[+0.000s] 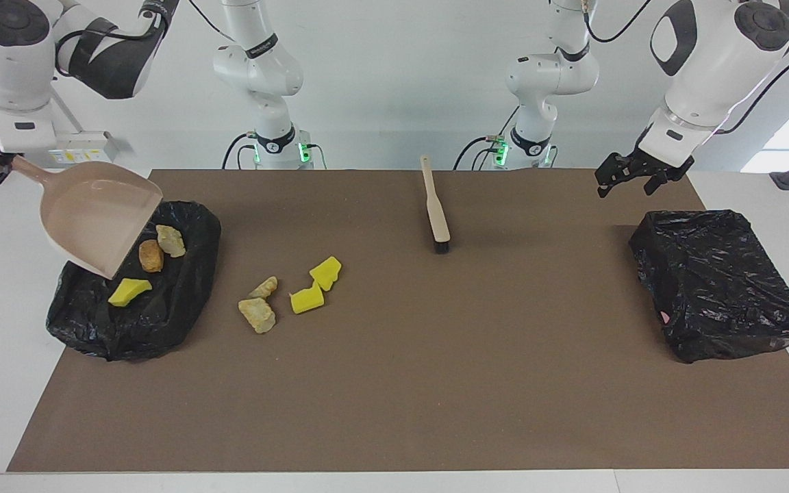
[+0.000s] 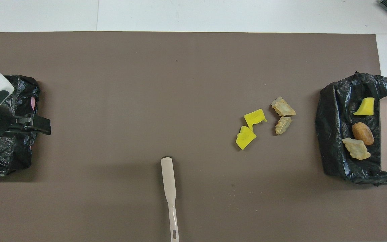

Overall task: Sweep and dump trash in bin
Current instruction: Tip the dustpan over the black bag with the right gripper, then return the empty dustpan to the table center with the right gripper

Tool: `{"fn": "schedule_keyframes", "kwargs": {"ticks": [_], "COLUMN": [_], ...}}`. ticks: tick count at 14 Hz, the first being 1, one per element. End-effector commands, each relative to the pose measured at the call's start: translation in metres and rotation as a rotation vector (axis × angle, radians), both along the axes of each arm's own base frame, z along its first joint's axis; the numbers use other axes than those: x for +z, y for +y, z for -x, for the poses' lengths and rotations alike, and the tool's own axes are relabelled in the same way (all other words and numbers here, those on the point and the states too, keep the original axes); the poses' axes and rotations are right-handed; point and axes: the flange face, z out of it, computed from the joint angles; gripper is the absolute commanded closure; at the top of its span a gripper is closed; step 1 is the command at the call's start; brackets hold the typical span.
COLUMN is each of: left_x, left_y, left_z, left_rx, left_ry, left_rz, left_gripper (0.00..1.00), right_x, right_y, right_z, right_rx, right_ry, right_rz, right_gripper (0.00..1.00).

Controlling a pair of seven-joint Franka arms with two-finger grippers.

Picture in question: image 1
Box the arm gripper cable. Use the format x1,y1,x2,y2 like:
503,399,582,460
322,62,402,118
583,0,789,136
52,0,238,79

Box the black bag bin pink spot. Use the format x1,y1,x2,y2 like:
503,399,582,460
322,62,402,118
629,209,789,364

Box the beige plastic dustpan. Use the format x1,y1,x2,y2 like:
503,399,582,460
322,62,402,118
0,133,164,280

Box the black base cable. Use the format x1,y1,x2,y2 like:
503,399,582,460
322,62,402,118
454,136,501,170
222,131,260,170

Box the right arm gripper cable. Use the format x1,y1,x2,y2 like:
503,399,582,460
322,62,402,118
52,0,238,79

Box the white wall socket box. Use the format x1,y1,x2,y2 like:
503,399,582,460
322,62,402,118
52,131,120,165

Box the large beige sponge chunk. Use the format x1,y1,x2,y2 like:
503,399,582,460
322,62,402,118
238,297,277,335

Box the brown table mat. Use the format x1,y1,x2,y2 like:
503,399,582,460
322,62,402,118
8,169,789,473

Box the left arm gripper cable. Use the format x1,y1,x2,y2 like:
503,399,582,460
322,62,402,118
583,0,789,136

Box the yellow sponge piece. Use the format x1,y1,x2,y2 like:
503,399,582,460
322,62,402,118
289,286,325,315
310,256,342,292
108,277,153,307

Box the beige hand brush black bristles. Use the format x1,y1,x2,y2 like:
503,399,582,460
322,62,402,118
421,155,451,255

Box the brown bread-shaped sponge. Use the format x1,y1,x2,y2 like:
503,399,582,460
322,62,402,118
138,239,165,273

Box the black bag lined bin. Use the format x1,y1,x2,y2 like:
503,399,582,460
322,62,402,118
46,200,222,362

